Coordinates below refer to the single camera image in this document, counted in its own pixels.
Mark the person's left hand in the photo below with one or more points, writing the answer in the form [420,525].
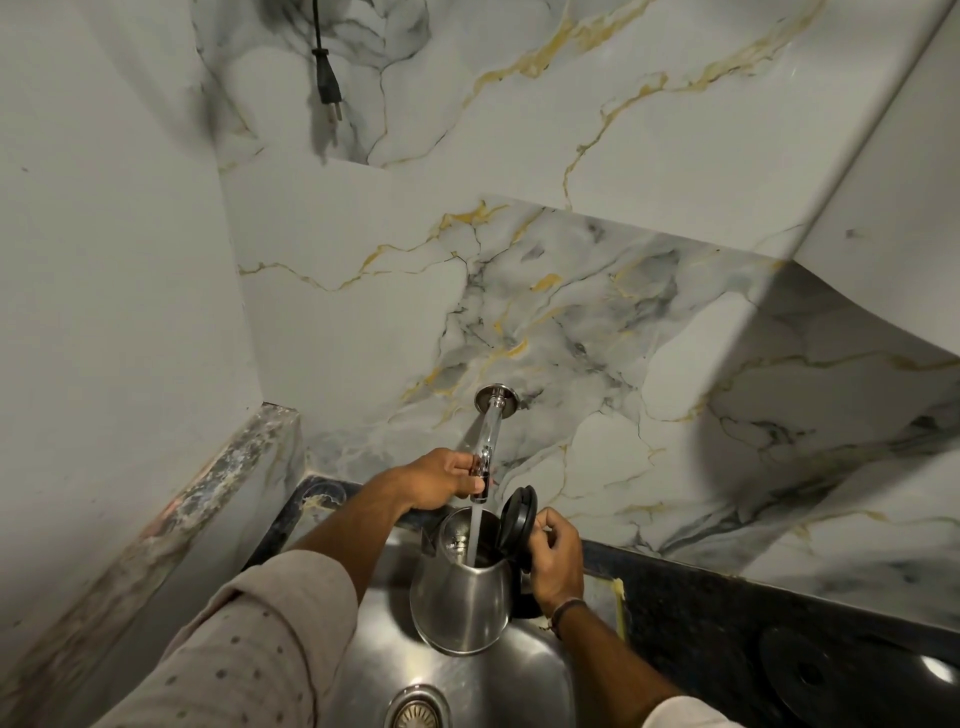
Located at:
[431,480]

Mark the person's right hand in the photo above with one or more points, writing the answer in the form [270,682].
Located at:
[556,559]

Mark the person's right thumb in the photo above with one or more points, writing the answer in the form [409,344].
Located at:
[541,525]

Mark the person's left thumb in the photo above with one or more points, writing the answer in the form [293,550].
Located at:
[466,485]

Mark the chrome wall tap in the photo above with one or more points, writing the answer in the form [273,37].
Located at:
[491,435]

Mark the stainless steel electric kettle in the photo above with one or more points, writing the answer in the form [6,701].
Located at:
[472,577]

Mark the person's left forearm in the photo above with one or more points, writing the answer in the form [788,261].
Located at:
[247,637]

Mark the person's right forearm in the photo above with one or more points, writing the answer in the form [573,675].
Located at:
[622,667]

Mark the dark wrist band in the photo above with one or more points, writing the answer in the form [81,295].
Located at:
[564,609]

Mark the stainless steel sink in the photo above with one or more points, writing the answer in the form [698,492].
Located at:
[450,675]

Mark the sink drain strainer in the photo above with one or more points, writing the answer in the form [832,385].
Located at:
[417,709]

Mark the black kettle base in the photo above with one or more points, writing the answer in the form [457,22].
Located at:
[814,675]

